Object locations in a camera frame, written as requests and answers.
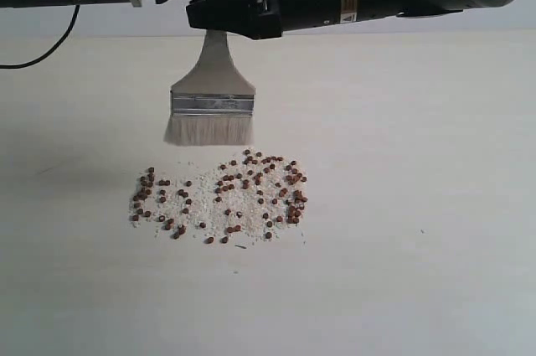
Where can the white wooden paint brush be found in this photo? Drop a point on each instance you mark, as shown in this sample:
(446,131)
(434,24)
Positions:
(213,104)

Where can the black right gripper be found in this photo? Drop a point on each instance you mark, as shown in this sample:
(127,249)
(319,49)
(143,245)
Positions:
(262,19)

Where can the brown beans and grain pile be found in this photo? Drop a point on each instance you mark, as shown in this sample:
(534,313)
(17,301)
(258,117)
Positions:
(252,195)

